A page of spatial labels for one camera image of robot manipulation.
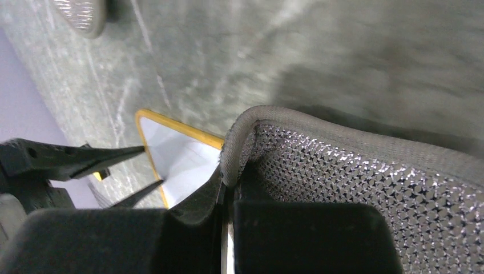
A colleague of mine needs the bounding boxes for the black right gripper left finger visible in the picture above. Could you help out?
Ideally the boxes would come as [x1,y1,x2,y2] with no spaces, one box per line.
[1,170,225,273]

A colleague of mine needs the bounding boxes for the yellow black sponge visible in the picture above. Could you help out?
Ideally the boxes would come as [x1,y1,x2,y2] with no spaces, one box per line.
[93,168,111,182]

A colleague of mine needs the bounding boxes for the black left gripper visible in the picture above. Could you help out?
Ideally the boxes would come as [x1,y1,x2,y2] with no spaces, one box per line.
[1,138,145,213]

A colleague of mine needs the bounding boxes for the yellow framed whiteboard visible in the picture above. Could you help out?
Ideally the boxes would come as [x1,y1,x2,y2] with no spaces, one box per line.
[135,108,237,274]

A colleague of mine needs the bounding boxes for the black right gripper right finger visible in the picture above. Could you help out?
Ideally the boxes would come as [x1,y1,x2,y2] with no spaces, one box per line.
[233,171,403,273]

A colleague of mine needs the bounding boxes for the grey blue scrubbing sponge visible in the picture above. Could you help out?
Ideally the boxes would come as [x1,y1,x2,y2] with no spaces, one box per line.
[220,106,483,273]

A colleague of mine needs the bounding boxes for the grey silver scrubbing sponge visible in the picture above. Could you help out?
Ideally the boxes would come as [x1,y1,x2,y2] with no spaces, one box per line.
[51,0,107,39]

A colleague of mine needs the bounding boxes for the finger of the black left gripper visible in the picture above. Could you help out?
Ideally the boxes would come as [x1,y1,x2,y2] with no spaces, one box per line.
[111,180,164,208]

